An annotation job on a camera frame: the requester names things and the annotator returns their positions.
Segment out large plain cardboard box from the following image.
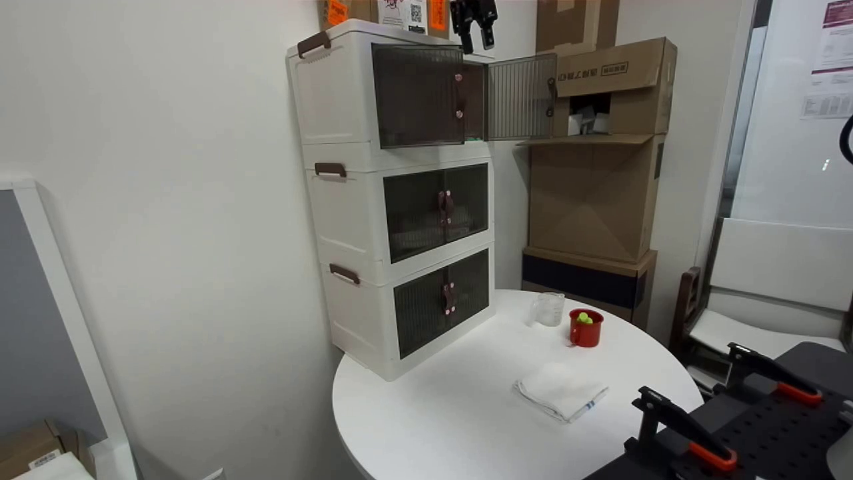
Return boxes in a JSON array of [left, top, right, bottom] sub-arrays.
[[523, 137, 670, 270]]

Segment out white folded cloth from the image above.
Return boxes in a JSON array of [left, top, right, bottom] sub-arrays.
[[515, 358, 610, 426]]

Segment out black and brown low box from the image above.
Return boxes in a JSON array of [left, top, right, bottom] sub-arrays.
[[521, 245, 659, 325]]

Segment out white three-tier storage cabinet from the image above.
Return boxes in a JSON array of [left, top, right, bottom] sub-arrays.
[[285, 18, 495, 385]]

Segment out white board panel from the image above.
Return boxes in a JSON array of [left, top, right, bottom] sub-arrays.
[[688, 219, 853, 361]]

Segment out paper wall poster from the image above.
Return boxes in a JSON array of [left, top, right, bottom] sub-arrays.
[[803, 0, 853, 122]]

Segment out clear plastic cup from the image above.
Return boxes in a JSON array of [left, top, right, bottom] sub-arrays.
[[529, 290, 569, 331]]

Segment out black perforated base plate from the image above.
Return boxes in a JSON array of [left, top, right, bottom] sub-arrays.
[[585, 342, 853, 480]]

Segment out dark brown wooden stand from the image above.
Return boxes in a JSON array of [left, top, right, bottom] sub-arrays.
[[670, 263, 708, 354]]

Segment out box with orange labels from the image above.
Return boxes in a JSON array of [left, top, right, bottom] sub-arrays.
[[317, 0, 453, 41]]

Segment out white framed grey partition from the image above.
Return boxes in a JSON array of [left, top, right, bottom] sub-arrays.
[[0, 173, 142, 480]]

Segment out red cup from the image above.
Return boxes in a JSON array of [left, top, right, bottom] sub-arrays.
[[569, 306, 608, 349]]

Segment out smoky translucent cabinet door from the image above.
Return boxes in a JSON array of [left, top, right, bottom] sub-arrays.
[[486, 50, 562, 145], [393, 263, 453, 361], [441, 162, 490, 247], [445, 247, 493, 329], [371, 41, 470, 153], [381, 169, 445, 263]]

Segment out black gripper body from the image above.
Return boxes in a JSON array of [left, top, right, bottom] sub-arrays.
[[449, 0, 501, 29]]

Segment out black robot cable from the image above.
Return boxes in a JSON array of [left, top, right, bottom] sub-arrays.
[[838, 111, 853, 169]]

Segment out tall narrow cardboard box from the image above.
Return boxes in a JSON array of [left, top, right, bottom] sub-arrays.
[[534, 0, 623, 54]]

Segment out black clamp with orange handle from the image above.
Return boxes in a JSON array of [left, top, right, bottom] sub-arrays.
[[628, 385, 742, 474], [724, 342, 828, 411]]

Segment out grey vertical metal rail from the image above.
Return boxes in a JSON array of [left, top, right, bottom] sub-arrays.
[[700, 25, 775, 297]]

